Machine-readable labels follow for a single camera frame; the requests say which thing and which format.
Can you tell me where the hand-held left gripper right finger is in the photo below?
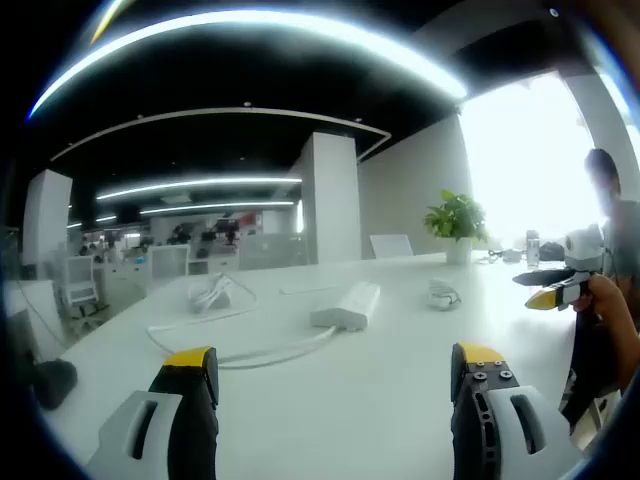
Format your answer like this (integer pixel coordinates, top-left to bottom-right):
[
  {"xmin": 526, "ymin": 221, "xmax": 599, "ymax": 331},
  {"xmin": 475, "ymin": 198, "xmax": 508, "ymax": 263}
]
[{"xmin": 449, "ymin": 341, "xmax": 589, "ymax": 480}]

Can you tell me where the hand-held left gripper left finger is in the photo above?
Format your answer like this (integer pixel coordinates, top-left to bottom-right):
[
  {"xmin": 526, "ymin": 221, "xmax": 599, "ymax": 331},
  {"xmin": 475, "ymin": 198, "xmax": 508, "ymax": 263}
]
[{"xmin": 87, "ymin": 345, "xmax": 221, "ymax": 480}]

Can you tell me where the white charger cable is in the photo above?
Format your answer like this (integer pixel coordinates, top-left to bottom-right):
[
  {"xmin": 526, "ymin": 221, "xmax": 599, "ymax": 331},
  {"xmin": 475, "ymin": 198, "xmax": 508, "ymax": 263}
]
[{"xmin": 427, "ymin": 285, "xmax": 464, "ymax": 312}]

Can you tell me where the white power strip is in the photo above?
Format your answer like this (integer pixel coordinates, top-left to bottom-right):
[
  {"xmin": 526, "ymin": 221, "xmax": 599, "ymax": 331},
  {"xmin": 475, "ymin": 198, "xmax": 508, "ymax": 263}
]
[{"xmin": 309, "ymin": 281, "xmax": 382, "ymax": 332}]

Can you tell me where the white desk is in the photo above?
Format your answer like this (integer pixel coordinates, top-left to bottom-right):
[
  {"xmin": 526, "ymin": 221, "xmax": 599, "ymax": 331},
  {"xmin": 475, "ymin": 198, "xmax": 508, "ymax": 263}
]
[{"xmin": 39, "ymin": 252, "xmax": 601, "ymax": 480}]

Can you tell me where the grey desk partition panel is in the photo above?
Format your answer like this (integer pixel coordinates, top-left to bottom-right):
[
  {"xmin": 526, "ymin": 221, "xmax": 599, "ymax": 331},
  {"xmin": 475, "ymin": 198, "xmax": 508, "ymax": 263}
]
[
  {"xmin": 239, "ymin": 233, "xmax": 307, "ymax": 269},
  {"xmin": 149, "ymin": 243, "xmax": 191, "ymax": 279}
]

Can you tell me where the person's right hand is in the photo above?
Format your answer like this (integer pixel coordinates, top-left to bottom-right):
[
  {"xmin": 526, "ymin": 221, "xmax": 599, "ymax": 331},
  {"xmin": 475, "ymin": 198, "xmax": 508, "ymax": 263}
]
[{"xmin": 572, "ymin": 273, "xmax": 637, "ymax": 332}]

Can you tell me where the clear bottle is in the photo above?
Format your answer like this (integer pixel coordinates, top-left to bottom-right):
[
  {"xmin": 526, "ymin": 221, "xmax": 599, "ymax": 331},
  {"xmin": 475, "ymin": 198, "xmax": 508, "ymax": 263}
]
[{"xmin": 524, "ymin": 229, "xmax": 542, "ymax": 264}]

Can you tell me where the person's own clothed body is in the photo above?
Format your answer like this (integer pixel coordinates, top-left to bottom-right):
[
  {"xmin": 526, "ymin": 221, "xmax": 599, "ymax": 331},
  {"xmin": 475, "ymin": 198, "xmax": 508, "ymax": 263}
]
[{"xmin": 559, "ymin": 148, "xmax": 640, "ymax": 432}]

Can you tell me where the potted green plant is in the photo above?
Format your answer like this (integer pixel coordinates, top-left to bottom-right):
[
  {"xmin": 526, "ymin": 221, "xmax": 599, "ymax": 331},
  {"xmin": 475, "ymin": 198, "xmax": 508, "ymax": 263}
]
[{"xmin": 423, "ymin": 189, "xmax": 490, "ymax": 265}]

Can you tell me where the black monitor stand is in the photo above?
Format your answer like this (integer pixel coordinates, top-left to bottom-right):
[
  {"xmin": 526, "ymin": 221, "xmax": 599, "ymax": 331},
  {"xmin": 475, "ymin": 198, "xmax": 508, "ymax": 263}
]
[{"xmin": 32, "ymin": 358, "xmax": 79, "ymax": 409}]

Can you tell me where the white chair back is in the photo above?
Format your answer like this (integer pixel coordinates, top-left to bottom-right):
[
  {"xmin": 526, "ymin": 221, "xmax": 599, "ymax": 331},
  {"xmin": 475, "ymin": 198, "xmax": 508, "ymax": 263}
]
[{"xmin": 369, "ymin": 233, "xmax": 414, "ymax": 259}]

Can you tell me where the white mesh office chair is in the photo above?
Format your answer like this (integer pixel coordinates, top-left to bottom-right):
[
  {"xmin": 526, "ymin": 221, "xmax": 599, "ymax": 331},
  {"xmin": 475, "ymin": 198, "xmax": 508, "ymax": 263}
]
[{"xmin": 62, "ymin": 254, "xmax": 110, "ymax": 322}]

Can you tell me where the white cable bundle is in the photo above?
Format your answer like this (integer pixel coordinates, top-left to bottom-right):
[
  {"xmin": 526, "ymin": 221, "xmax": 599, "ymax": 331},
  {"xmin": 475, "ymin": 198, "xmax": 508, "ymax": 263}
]
[{"xmin": 187, "ymin": 272, "xmax": 257, "ymax": 315}]

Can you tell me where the white power strip cable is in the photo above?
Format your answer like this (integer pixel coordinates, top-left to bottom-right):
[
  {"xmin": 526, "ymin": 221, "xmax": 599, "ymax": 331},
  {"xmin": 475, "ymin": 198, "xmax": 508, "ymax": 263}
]
[{"xmin": 146, "ymin": 322, "xmax": 337, "ymax": 370}]

